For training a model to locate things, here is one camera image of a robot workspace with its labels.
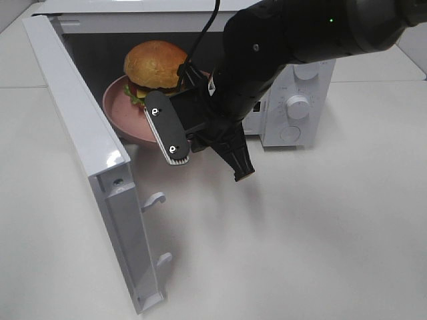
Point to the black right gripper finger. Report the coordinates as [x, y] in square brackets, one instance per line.
[232, 148]
[172, 120]

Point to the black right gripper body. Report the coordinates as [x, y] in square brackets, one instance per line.
[230, 92]

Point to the pink round plate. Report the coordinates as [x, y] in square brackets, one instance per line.
[128, 120]

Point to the burger with sesame-free bun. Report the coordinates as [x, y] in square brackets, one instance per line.
[152, 66]

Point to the round door release button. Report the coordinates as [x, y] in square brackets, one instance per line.
[290, 134]

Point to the white microwave door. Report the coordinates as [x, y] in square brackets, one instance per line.
[105, 161]

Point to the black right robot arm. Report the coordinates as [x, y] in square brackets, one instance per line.
[258, 42]

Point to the white microwave oven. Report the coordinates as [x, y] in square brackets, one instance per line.
[81, 46]

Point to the lower white microwave knob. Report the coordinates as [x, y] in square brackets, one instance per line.
[297, 107]

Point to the white microwave knob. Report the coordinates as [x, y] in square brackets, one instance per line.
[306, 72]
[297, 107]

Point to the upper white microwave knob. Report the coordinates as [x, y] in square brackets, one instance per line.
[306, 72]

